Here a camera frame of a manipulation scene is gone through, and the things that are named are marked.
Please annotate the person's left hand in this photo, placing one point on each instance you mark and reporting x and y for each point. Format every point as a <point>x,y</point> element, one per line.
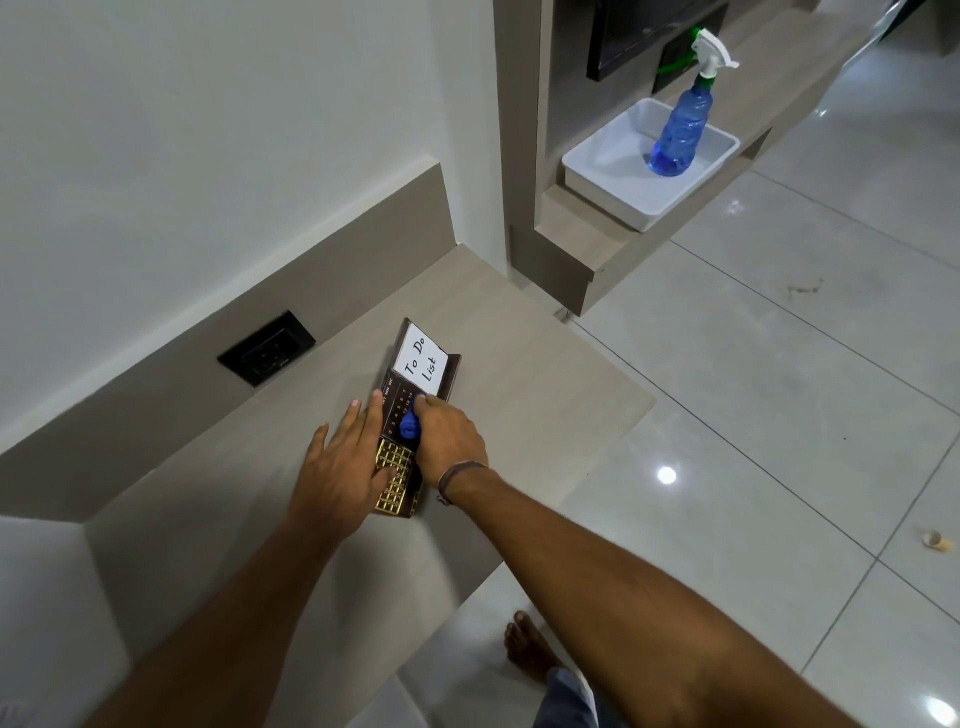
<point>334,487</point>

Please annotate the person's left little finger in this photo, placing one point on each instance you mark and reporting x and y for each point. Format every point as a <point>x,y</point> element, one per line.
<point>321,446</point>

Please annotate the blue spray bottle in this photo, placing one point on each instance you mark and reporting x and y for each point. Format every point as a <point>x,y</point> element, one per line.
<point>679,135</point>

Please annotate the brown gold desk organizer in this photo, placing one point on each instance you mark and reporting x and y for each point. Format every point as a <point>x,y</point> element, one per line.
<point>397,420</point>

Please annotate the person's grey trouser leg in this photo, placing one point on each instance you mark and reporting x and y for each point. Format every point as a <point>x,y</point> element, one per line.
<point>574,701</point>

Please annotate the white plastic tray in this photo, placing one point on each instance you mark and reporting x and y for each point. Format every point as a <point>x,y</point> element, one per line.
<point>622,172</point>

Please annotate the white paper note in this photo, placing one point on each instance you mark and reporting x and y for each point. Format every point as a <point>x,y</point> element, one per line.
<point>421,358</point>

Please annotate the metal wrist bangle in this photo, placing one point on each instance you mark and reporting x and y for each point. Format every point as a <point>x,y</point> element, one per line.
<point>454,476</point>

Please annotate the black switch panel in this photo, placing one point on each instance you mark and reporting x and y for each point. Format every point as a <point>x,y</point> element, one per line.
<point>671,56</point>

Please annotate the person's right forearm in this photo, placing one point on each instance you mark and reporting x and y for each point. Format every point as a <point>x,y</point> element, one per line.
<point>637,607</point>

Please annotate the person's bare foot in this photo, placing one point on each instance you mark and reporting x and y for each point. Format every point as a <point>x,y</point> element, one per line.
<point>531,645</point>

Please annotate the black wall socket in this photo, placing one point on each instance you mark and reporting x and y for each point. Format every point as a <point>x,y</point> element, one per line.
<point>266,349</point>

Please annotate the beige wooden wall unit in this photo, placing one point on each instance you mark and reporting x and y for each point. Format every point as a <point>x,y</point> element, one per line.
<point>577,247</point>

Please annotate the person's left thumb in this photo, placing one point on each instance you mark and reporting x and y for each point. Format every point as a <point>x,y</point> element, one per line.
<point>384,478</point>

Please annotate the person's right fingers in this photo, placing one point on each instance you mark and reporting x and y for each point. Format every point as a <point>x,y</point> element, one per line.
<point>431,406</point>

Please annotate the person's right hand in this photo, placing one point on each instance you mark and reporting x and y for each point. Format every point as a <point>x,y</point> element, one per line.
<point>450,450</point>

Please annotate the person's left middle finger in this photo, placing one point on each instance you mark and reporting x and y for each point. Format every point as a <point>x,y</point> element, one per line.
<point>376,420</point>

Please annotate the black wall television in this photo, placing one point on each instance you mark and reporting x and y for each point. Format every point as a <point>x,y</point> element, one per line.
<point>637,30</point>

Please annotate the person's left forearm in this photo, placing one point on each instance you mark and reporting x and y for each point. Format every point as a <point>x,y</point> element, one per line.
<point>225,637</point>

